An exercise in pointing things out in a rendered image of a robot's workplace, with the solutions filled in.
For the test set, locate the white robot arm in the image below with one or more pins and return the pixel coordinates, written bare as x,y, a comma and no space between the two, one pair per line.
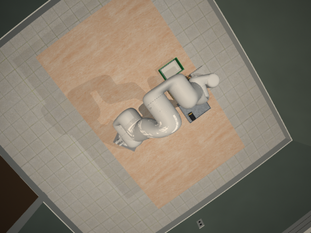
134,129

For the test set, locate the green open-top box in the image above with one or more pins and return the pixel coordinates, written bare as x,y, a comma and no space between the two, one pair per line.
170,69

